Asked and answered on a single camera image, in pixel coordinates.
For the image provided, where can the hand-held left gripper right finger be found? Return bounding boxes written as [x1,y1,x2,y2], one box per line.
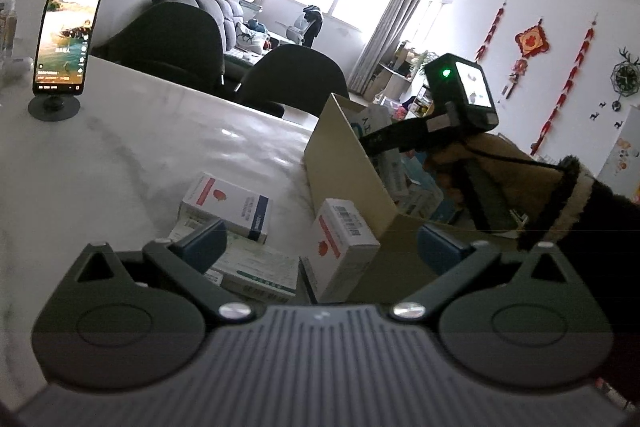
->
[389,223,591,323]

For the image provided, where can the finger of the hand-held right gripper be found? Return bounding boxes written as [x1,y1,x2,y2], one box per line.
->
[359,116,434,156]

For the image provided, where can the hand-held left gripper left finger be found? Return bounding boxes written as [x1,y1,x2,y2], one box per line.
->
[55,218,256,323]

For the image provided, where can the brown cardboard box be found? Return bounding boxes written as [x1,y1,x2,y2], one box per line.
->
[303,92,532,305]

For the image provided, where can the white red barcode box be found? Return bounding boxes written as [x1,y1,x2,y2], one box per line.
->
[299,198,382,306]

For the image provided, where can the person's right forearm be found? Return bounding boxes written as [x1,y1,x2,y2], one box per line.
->
[517,156,640,408]

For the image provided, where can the white marble desktop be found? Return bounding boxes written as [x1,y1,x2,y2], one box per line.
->
[0,36,388,413]

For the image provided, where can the person's right hand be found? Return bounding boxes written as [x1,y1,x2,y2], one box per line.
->
[424,133,563,233]

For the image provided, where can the white blue logo box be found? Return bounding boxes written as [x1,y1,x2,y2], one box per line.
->
[349,103,394,144]

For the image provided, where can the light blue white box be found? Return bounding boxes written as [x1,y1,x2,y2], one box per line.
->
[397,154,463,226]

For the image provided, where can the white red blue box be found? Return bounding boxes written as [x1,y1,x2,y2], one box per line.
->
[178,171,274,244]

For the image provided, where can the wooden desk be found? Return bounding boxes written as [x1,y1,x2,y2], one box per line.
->
[361,61,417,104]

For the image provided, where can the green white flat box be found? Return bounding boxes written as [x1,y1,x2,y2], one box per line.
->
[202,243,302,299]

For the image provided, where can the potted green plant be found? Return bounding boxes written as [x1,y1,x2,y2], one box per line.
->
[399,48,437,74]

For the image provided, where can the black dining chair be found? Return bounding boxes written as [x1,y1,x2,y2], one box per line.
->
[90,0,225,98]
[234,44,350,118]

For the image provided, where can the white office chair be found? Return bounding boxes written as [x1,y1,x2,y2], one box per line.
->
[286,19,321,48]

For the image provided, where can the dark jacket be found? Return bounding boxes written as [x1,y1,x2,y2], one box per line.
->
[301,5,324,48]

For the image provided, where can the white refrigerator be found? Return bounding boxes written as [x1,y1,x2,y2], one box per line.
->
[596,103,640,204]

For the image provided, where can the white printed bag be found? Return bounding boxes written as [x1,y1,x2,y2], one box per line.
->
[235,19,271,52]

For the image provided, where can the grey sofa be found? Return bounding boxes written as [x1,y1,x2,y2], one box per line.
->
[151,0,268,68]

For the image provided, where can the black smartphone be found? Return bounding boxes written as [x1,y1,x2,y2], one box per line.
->
[32,0,110,97]

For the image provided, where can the clear plastic bottle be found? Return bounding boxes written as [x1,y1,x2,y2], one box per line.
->
[0,0,22,58]

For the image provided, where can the red hanging string decoration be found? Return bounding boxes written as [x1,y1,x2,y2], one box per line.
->
[474,0,509,64]
[530,21,598,156]

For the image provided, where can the red knot wall ornament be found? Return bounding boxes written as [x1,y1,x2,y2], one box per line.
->
[514,18,554,98]

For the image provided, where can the black deer wall stickers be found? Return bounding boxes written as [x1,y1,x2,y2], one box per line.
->
[586,98,624,131]

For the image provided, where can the deer antler wall clock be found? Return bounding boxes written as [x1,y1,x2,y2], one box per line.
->
[611,46,640,98]

